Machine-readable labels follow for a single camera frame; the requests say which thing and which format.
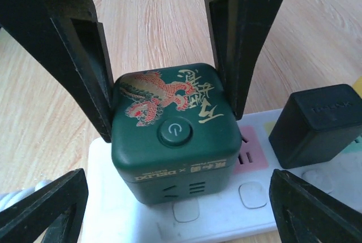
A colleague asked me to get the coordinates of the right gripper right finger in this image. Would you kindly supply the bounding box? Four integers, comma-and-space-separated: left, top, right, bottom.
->
269, 169, 361, 242

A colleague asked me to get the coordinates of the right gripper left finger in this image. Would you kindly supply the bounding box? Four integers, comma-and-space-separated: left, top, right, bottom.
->
1, 168, 88, 242

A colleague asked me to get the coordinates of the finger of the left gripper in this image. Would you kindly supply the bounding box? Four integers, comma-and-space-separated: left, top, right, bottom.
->
1, 0, 113, 142
204, 0, 283, 120

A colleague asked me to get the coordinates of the white power strip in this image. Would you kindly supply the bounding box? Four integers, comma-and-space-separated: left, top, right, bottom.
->
81, 108, 362, 243

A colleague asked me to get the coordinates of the black adapter plug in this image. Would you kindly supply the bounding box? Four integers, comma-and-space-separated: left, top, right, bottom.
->
269, 84, 361, 169

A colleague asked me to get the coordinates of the green dragon cube plug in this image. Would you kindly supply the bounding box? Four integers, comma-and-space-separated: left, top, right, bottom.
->
111, 63, 242, 205

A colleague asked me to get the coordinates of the yellow cube plug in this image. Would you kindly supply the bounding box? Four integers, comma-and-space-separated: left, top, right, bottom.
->
352, 76, 362, 98

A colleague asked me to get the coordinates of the white coiled power cord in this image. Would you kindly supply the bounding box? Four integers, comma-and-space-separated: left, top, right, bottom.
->
0, 179, 53, 212

